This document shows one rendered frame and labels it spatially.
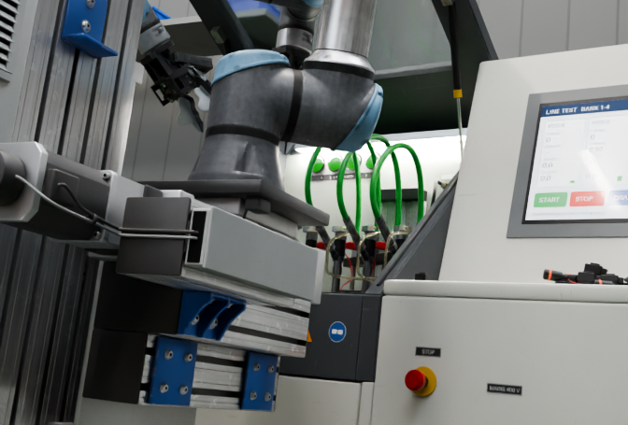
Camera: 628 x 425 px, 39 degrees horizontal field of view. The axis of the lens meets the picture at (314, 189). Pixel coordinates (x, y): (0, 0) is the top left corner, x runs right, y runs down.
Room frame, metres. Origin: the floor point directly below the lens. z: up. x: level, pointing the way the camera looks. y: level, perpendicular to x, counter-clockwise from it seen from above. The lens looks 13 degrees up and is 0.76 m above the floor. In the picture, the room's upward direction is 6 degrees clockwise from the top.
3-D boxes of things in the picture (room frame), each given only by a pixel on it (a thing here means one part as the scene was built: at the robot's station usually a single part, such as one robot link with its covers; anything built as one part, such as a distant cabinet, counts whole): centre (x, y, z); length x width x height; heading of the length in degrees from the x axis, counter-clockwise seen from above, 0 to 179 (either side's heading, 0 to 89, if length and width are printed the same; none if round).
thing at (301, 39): (1.73, 0.07, 1.46); 0.08 x 0.08 x 0.05
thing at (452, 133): (2.27, -0.16, 1.43); 0.54 x 0.03 x 0.02; 55
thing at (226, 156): (1.33, 0.12, 1.09); 0.15 x 0.15 x 0.10
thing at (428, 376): (1.57, -0.22, 0.80); 0.05 x 0.04 x 0.05; 55
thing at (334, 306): (1.86, 0.13, 0.87); 0.62 x 0.04 x 0.16; 55
